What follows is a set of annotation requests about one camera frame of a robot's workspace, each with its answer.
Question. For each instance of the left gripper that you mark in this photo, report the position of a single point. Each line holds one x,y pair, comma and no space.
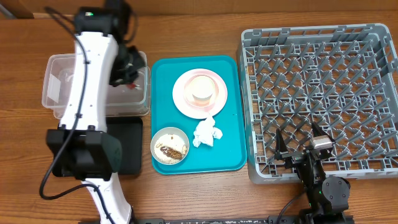
116,79

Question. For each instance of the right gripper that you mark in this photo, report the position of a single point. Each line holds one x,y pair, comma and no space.
293,157

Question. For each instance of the pale green cup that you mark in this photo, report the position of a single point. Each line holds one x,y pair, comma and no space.
201,89

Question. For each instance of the grey bowl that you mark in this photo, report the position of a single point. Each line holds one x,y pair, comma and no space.
168,130

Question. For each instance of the white tissue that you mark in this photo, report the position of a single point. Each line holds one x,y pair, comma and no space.
206,132

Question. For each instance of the rice food leftovers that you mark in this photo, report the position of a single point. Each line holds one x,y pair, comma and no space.
170,149

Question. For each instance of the red snack wrapper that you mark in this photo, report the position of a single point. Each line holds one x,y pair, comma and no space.
133,86

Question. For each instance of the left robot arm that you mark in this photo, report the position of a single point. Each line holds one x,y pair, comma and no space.
97,32

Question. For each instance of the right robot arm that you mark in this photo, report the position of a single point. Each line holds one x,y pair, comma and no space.
327,196

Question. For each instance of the grey dishwasher rack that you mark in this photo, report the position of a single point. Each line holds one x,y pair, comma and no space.
344,78

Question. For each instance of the black plastic tray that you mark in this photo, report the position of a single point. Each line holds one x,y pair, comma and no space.
95,154

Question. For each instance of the small pink bowl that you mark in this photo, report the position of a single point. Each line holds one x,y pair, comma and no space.
190,101

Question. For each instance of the clear plastic bin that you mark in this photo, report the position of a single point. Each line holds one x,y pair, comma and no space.
120,101

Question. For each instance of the teal serving tray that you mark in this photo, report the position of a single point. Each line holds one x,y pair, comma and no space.
227,153

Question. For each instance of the large pink plate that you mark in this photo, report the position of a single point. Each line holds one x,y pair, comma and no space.
189,110

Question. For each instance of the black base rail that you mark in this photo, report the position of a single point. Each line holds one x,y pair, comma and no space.
217,221

